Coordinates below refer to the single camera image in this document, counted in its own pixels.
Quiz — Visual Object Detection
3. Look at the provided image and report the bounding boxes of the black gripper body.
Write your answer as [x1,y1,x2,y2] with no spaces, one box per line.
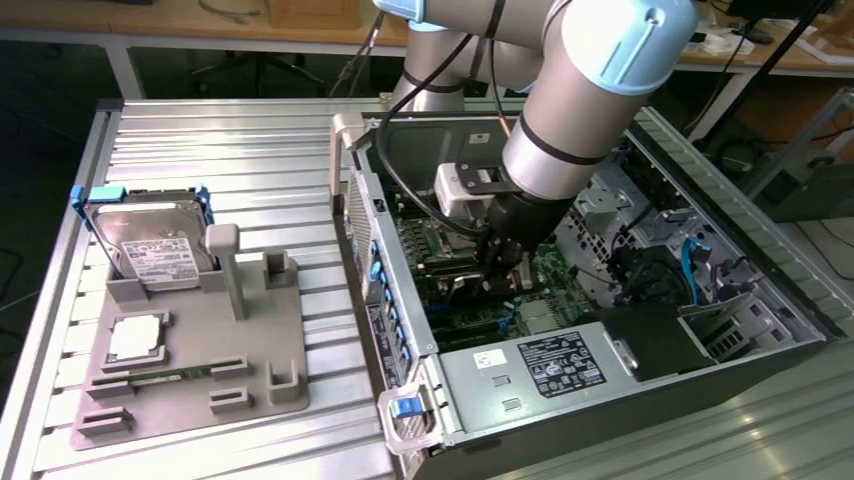
[486,192,576,250]

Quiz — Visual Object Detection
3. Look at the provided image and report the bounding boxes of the black graphics card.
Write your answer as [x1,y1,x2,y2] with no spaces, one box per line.
[426,252,537,307]

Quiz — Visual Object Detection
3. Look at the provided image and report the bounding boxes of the CPU socket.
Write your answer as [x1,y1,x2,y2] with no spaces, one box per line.
[433,219,484,254]

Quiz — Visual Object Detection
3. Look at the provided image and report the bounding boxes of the green motherboard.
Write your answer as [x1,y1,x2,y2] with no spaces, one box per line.
[393,185,602,354]

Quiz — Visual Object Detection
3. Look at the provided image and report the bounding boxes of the perforated metal drive cage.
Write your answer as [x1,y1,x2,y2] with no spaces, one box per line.
[557,164,669,264]

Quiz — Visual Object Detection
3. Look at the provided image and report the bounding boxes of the silver chipset heatsink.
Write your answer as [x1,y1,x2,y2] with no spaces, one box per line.
[517,301,561,337]

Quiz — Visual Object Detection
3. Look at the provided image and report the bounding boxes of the black expansion slot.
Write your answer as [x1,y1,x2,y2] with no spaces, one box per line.
[426,319,501,337]
[433,333,508,353]

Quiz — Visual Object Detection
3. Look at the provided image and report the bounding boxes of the grey power supply unit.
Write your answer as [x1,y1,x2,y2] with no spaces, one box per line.
[437,322,646,435]

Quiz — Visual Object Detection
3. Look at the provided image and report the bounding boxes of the grey disk bay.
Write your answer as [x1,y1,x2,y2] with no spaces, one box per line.
[677,292,783,364]

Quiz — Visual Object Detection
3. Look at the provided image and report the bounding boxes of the black open PC case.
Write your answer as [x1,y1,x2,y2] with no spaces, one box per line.
[330,109,844,480]

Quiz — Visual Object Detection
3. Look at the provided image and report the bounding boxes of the dark equipment box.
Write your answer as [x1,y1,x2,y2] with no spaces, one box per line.
[760,157,854,224]

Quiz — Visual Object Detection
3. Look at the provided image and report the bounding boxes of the white and black desk object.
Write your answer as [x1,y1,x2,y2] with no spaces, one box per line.
[691,28,756,56]

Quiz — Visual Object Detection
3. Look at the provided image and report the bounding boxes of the black stand pole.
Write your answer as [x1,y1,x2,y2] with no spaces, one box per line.
[685,0,841,141]

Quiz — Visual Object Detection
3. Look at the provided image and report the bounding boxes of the grey parts rack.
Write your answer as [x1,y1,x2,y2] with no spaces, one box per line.
[70,223,314,451]

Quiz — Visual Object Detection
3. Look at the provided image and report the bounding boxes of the silver hard disk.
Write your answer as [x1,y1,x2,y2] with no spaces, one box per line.
[91,199,221,294]

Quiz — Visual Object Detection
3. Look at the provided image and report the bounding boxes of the black stand base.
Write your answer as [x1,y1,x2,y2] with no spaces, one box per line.
[193,49,329,99]

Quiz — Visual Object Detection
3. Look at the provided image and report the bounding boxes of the green RAM stick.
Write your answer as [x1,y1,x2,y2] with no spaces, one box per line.
[130,366,214,387]

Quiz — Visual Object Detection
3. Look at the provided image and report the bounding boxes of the silver CPU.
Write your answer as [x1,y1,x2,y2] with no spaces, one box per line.
[106,315,167,362]

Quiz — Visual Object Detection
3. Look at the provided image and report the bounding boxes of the blue disk caddy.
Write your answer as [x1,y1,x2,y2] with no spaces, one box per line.
[70,183,217,281]

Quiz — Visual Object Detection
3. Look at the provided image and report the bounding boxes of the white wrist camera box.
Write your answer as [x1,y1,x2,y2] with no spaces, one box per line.
[433,160,529,220]

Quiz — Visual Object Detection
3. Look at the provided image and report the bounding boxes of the blue wire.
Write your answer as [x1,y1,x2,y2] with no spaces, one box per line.
[680,237,709,307]

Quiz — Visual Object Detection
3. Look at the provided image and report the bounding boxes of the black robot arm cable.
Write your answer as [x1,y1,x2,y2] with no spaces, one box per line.
[326,0,529,239]

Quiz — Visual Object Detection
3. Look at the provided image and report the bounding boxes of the clear case handle blue latch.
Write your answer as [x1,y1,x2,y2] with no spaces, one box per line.
[377,384,446,454]

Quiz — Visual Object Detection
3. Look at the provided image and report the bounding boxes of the beige case handle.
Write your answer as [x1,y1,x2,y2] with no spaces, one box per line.
[332,112,376,199]

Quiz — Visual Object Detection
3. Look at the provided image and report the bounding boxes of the wooden desk white frame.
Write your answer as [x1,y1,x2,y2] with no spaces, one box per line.
[0,0,410,101]
[673,0,854,144]

